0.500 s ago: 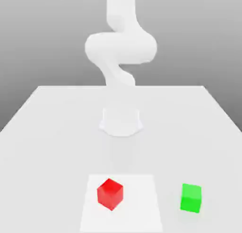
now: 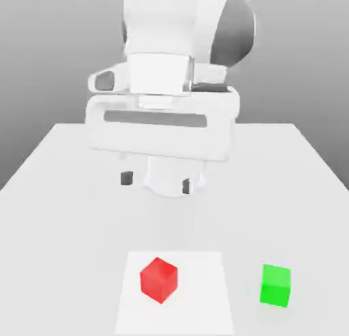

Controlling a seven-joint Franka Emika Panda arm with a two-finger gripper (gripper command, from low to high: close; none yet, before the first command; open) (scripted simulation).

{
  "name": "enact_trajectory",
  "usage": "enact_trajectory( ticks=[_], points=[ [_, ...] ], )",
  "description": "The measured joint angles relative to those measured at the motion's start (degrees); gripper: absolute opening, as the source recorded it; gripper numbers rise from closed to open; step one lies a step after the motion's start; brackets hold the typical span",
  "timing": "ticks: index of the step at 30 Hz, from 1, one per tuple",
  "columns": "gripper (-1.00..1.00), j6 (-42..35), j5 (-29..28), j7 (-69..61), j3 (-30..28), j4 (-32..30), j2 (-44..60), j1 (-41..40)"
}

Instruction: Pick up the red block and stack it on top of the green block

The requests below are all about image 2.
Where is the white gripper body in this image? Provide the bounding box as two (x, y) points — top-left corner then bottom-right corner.
(85, 86), (241, 163)

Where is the small red cube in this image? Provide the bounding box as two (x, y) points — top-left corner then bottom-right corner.
(139, 256), (179, 305)

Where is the small green cube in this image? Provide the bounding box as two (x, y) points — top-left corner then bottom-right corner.
(259, 263), (292, 309)

